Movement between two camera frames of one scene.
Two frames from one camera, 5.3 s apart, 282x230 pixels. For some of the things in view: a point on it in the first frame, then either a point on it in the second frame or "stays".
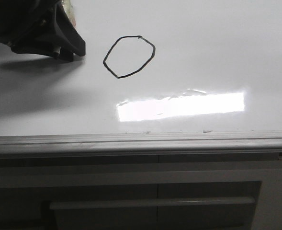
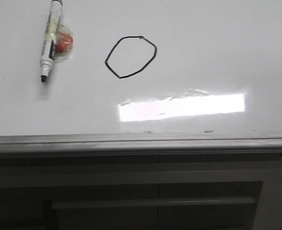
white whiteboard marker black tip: x=56 y=52 → x=47 y=61
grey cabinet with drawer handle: x=242 y=191 stays
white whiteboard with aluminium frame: x=158 y=76 stays
